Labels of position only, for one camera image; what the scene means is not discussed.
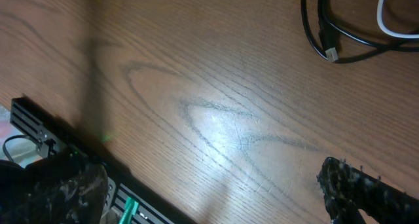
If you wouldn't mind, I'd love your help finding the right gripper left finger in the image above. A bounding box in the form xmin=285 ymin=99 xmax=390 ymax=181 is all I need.
xmin=1 ymin=160 xmax=109 ymax=224

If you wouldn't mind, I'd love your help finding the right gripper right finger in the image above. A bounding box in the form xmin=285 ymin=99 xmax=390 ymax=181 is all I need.
xmin=317 ymin=157 xmax=418 ymax=223

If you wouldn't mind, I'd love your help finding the short black usb cable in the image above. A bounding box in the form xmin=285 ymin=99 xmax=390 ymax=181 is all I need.
xmin=300 ymin=0 xmax=419 ymax=64

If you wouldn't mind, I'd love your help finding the white usb cable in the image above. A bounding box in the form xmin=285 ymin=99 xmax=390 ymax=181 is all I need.
xmin=376 ymin=0 xmax=419 ymax=40

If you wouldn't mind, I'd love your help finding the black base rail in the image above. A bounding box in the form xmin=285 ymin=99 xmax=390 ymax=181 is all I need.
xmin=1 ymin=97 xmax=193 ymax=224

